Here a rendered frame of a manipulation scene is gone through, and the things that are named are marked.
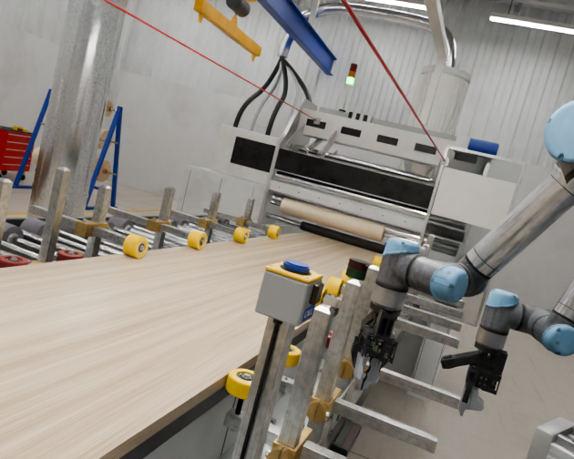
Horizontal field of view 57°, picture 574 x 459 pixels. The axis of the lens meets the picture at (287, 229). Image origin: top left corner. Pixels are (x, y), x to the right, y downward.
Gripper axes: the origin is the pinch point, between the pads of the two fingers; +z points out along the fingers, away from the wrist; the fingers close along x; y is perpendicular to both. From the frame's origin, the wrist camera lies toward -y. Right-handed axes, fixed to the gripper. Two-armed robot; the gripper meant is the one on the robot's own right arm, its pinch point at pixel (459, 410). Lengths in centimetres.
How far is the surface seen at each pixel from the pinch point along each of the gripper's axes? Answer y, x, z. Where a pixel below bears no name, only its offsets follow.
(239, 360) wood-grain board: -51, -42, -8
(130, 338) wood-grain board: -74, -53, -8
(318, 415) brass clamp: -31.7, -33.5, 1.6
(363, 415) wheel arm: -22.2, -26.5, 0.4
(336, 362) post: -31.4, -30.7, -11.4
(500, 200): 2, 222, -65
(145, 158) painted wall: -693, 828, 11
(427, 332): -14.5, 23.5, -12.3
